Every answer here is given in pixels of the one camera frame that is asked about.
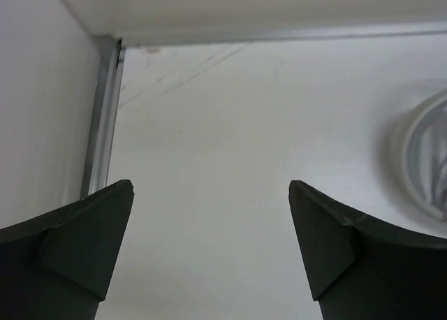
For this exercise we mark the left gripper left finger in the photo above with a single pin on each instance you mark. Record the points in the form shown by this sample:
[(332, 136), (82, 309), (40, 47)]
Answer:
[(59, 265)]

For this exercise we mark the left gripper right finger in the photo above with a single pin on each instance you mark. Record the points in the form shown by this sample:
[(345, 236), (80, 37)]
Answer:
[(360, 267)]

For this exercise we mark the grey white headphones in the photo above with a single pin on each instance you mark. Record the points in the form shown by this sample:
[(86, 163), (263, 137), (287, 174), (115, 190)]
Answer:
[(412, 154)]

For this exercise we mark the left metal rail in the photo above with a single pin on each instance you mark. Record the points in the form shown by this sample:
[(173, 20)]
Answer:
[(104, 114)]

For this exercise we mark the metal rail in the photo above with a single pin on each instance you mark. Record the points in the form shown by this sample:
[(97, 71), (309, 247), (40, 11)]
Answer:
[(104, 114), (233, 35)]

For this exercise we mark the back metal rail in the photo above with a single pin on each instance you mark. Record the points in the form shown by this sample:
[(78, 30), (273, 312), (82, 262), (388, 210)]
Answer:
[(233, 35)]

